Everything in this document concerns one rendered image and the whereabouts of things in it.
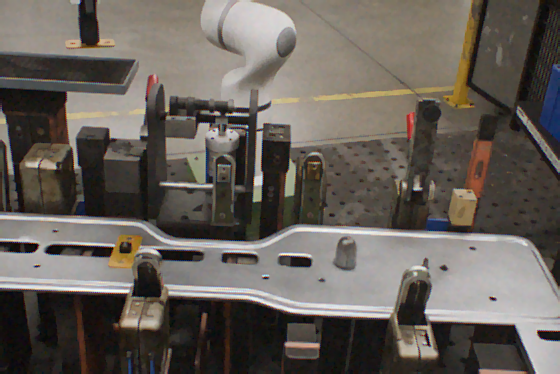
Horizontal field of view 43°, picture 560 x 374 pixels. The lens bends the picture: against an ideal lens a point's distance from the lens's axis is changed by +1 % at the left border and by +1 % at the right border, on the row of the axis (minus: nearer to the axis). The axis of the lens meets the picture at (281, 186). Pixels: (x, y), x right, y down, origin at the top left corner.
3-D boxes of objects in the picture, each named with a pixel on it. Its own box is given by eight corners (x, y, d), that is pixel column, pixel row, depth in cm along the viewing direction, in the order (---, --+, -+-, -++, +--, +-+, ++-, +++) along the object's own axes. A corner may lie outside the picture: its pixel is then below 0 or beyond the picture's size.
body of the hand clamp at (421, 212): (373, 351, 137) (398, 195, 119) (369, 328, 143) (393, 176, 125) (403, 353, 137) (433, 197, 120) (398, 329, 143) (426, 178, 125)
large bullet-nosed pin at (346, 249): (334, 276, 110) (338, 241, 106) (332, 264, 112) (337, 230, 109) (354, 277, 110) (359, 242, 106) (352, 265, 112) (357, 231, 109)
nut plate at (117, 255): (132, 268, 106) (132, 262, 105) (107, 267, 106) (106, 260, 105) (143, 237, 113) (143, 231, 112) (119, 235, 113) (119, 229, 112)
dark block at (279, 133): (252, 328, 140) (262, 138, 120) (253, 306, 146) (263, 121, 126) (277, 329, 140) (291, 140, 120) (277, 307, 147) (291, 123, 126)
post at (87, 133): (91, 317, 140) (74, 135, 121) (96, 301, 145) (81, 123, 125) (116, 318, 141) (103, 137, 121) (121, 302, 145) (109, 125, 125)
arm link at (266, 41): (245, 86, 173) (244, -11, 161) (303, 109, 163) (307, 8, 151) (210, 102, 166) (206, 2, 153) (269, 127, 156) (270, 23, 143)
